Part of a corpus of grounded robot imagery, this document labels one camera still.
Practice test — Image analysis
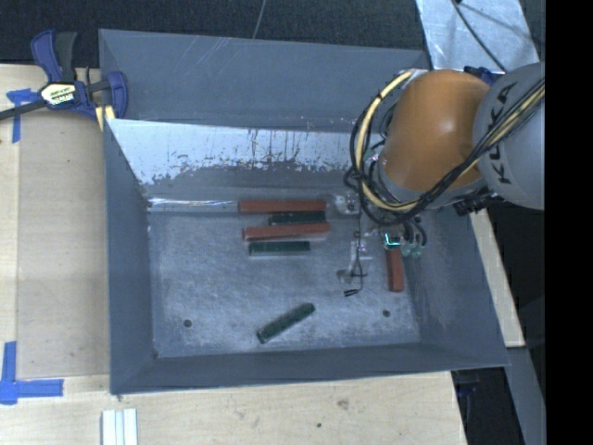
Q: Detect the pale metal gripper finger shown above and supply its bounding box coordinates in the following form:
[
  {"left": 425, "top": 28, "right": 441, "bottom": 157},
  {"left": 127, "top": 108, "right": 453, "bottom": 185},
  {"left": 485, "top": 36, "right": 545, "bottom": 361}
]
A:
[
  {"left": 336, "top": 231, "right": 373, "bottom": 281},
  {"left": 326, "top": 192, "right": 361, "bottom": 216}
]

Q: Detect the grey metal bin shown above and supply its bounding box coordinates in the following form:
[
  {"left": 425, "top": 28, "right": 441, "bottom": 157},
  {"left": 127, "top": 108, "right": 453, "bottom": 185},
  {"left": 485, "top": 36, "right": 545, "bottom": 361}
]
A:
[{"left": 96, "top": 28, "right": 511, "bottom": 396}]

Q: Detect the pale wood board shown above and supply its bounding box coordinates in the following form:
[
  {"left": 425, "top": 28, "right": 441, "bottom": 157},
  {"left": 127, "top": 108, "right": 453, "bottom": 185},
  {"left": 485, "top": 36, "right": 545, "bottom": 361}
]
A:
[{"left": 16, "top": 108, "right": 112, "bottom": 380}]

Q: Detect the black cylinder on white bracket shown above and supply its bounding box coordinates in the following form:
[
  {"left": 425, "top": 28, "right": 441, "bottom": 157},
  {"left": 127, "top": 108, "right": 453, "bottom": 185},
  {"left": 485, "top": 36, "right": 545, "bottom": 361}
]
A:
[{"left": 452, "top": 192, "right": 493, "bottom": 216}]

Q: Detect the red-brown flat block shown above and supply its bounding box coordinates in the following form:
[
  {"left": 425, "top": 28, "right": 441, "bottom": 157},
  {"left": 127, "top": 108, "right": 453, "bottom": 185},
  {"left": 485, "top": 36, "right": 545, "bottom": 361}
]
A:
[
  {"left": 241, "top": 222, "right": 332, "bottom": 244},
  {"left": 237, "top": 199, "right": 328, "bottom": 216},
  {"left": 385, "top": 246, "right": 407, "bottom": 294}
]

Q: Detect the dark green flat block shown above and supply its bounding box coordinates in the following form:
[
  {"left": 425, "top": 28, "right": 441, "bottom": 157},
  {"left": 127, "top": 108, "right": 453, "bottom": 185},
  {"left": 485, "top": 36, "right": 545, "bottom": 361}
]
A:
[
  {"left": 267, "top": 210, "right": 327, "bottom": 226},
  {"left": 247, "top": 240, "right": 311, "bottom": 257},
  {"left": 256, "top": 301, "right": 317, "bottom": 345}
]

